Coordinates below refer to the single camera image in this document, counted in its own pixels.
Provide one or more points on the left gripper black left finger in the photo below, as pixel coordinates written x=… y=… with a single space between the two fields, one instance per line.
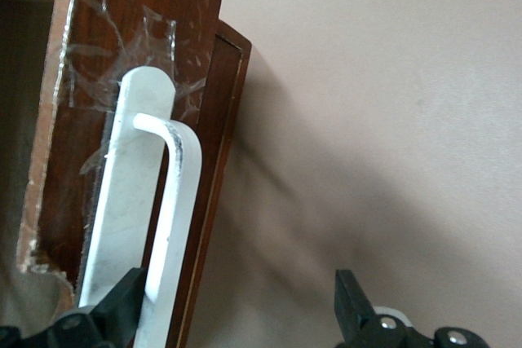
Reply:
x=110 y=319

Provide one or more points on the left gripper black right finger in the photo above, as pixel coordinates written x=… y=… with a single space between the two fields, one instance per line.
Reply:
x=367 y=331

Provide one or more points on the wooden drawer cabinet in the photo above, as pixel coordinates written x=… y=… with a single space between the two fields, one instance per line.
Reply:
x=222 y=120

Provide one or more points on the clear adhesive tape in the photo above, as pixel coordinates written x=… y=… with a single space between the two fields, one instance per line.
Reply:
x=159 y=42

